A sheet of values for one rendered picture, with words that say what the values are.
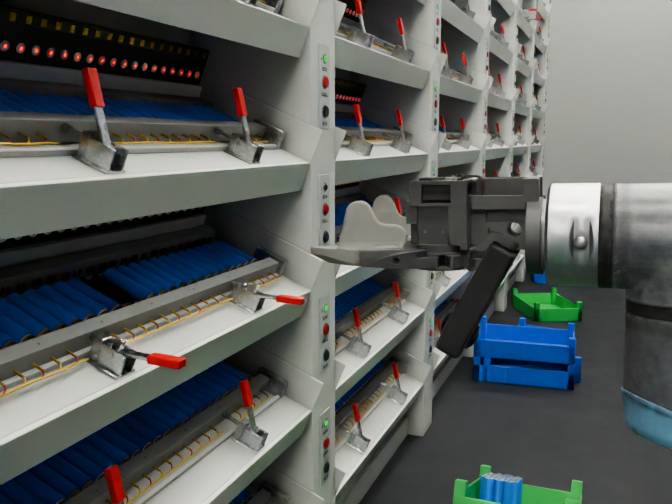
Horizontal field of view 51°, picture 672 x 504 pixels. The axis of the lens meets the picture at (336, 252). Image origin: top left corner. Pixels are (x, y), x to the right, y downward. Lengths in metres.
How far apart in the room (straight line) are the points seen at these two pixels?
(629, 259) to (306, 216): 0.56
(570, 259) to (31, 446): 0.46
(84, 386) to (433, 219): 0.35
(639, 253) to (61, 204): 0.47
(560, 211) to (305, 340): 0.57
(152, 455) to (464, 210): 0.47
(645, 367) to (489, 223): 0.17
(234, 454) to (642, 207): 0.60
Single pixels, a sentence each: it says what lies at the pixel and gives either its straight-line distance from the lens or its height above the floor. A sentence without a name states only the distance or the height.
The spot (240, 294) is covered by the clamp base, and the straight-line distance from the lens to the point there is 0.91.
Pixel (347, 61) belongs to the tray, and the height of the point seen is 0.88.
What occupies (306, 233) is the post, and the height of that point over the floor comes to 0.61.
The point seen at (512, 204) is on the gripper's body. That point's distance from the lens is 0.63.
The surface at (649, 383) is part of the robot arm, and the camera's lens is 0.63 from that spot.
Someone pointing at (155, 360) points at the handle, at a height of 0.55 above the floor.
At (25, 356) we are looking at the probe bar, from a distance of 0.65.
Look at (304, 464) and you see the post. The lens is 1.15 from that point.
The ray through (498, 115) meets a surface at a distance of 3.08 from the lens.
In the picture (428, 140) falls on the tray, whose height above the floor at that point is 0.75.
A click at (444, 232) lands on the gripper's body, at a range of 0.63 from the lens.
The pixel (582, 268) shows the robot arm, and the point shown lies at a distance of 0.61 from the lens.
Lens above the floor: 0.75
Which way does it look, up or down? 9 degrees down
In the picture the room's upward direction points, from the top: straight up
